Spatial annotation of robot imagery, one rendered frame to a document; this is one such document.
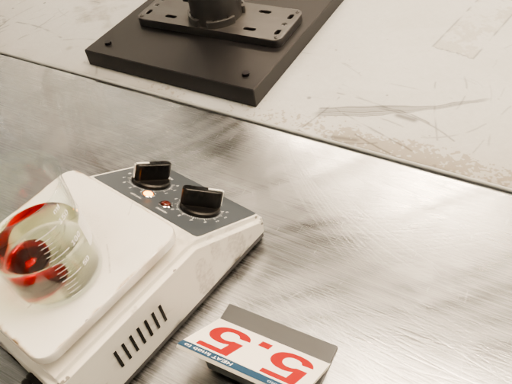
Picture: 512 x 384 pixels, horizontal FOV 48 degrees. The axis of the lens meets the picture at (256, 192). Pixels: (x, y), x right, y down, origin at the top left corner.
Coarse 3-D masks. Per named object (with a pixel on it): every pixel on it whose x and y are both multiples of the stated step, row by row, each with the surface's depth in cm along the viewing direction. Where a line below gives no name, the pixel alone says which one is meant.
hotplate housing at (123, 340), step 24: (192, 240) 40; (216, 240) 42; (240, 240) 45; (168, 264) 39; (192, 264) 40; (216, 264) 43; (144, 288) 38; (168, 288) 39; (192, 288) 42; (120, 312) 37; (144, 312) 38; (168, 312) 40; (192, 312) 44; (0, 336) 37; (96, 336) 36; (120, 336) 37; (144, 336) 39; (168, 336) 42; (24, 360) 36; (72, 360) 35; (96, 360) 36; (120, 360) 38; (144, 360) 40
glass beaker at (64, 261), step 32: (0, 160) 34; (32, 160) 34; (0, 192) 35; (32, 192) 36; (64, 192) 32; (0, 224) 36; (32, 224) 30; (64, 224) 32; (0, 256) 31; (32, 256) 32; (64, 256) 33; (96, 256) 36; (32, 288) 33; (64, 288) 34
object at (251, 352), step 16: (208, 336) 40; (224, 336) 40; (240, 336) 41; (224, 352) 38; (240, 352) 38; (256, 352) 39; (272, 352) 39; (288, 352) 40; (256, 368) 37; (272, 368) 37; (288, 368) 38; (304, 368) 38; (320, 368) 39
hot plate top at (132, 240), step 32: (96, 192) 42; (96, 224) 40; (128, 224) 39; (160, 224) 39; (128, 256) 38; (160, 256) 38; (0, 288) 37; (96, 288) 36; (128, 288) 36; (0, 320) 35; (32, 320) 35; (64, 320) 35; (96, 320) 35; (32, 352) 33; (64, 352) 34
